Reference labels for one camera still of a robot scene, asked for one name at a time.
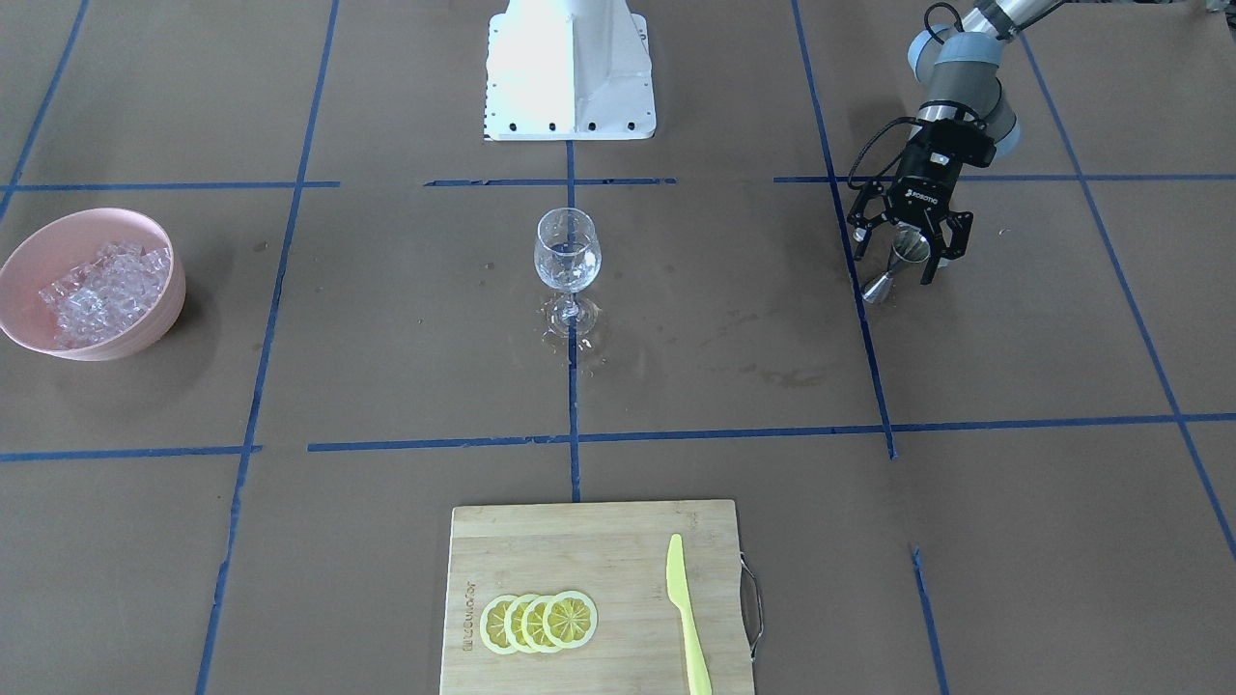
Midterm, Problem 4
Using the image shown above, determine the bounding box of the clear wine glass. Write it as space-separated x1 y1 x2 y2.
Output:
534 208 604 339

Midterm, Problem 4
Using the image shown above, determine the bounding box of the bamboo cutting board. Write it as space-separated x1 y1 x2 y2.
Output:
438 500 755 694

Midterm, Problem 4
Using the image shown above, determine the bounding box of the lemon slice four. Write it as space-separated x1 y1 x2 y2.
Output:
543 590 599 650

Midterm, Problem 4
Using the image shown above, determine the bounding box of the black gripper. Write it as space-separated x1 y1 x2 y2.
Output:
847 145 974 286

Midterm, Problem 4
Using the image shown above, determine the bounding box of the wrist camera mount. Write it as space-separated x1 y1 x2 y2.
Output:
899 120 997 178

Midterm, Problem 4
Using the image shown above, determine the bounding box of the clear ice cubes pile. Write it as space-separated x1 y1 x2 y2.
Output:
40 242 172 350

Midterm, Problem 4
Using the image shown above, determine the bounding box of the lemon slice two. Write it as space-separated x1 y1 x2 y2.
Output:
503 594 541 653

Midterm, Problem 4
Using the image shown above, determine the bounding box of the lemon slice three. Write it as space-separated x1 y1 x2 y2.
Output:
520 597 561 653

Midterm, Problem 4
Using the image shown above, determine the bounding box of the yellow plastic knife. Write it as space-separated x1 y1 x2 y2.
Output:
662 533 714 694

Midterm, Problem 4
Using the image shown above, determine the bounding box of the steel jigger measuring cup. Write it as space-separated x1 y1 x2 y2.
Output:
861 229 929 305

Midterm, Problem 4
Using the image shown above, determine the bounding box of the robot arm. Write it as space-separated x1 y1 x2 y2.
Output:
845 1 1062 304

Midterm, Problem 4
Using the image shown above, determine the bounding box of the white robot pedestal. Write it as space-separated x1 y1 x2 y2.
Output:
483 1 658 142

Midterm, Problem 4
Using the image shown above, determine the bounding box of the pink bowl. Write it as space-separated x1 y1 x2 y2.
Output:
1 208 185 361

